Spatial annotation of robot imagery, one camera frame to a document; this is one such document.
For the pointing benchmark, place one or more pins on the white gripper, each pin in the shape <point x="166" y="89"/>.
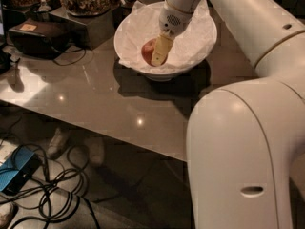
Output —
<point x="171" y="21"/>

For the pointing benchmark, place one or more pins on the red apple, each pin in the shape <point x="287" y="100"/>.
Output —
<point x="147" y="51"/>

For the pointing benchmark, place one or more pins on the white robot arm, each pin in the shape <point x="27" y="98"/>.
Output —
<point x="242" y="138"/>

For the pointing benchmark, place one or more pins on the white bowl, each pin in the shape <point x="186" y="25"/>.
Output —
<point x="165" y="75"/>

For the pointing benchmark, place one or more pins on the white paper liner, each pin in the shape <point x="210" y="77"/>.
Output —
<point x="193" y="42"/>

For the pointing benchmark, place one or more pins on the dark square stand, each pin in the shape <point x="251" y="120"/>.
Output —
<point x="87" y="32"/>

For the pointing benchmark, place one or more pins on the metal scoop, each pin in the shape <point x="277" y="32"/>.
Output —
<point x="44" y="7"/>

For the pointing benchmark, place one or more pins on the black device with label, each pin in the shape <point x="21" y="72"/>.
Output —
<point x="40" y="39"/>

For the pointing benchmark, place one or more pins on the white shoe left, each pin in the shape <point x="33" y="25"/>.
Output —
<point x="58" y="143"/>

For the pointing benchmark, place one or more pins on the blue box on floor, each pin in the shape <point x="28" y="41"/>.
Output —
<point x="17" y="170"/>

